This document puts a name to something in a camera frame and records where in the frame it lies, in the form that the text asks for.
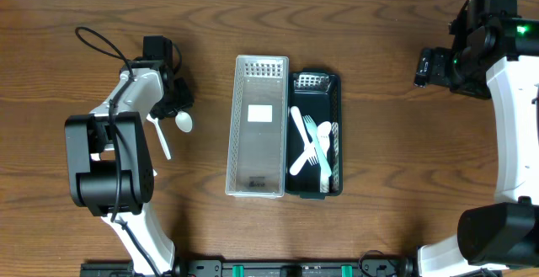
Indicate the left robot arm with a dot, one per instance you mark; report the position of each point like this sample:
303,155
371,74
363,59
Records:
110,169

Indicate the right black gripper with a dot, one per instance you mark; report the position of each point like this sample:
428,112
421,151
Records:
432,68

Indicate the white plastic spoon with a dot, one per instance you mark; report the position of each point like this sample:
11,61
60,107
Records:
324,130
184,121
161,136

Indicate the black plastic basket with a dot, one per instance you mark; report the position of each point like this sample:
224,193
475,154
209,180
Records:
318,94

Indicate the clear plastic basket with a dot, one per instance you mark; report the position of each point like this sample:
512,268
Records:
256,161

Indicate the white plastic fork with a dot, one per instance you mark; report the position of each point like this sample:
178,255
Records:
312,129
324,180
297,118

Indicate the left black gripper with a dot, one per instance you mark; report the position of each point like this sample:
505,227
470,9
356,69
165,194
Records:
178,100

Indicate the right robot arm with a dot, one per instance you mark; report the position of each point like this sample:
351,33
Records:
494,55

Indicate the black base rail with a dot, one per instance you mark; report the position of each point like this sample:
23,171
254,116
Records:
377,265

